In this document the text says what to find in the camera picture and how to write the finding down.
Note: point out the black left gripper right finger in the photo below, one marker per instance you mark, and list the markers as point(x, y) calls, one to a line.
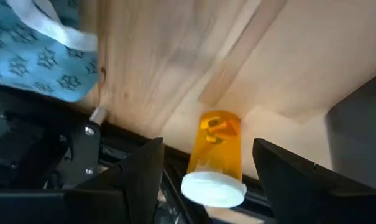
point(299, 193)

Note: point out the grey plastic tray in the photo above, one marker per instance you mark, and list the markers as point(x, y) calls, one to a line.
point(361, 140)

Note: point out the orange pill bottle white cap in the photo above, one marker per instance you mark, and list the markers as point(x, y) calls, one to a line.
point(215, 155)

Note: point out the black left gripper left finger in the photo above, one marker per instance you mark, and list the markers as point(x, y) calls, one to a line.
point(141, 180)

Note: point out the blue patterned gown white ties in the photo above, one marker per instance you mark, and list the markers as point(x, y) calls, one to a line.
point(35, 62)

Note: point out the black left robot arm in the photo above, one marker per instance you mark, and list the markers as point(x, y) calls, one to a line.
point(20, 149)

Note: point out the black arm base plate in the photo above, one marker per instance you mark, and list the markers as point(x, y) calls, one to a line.
point(82, 149)

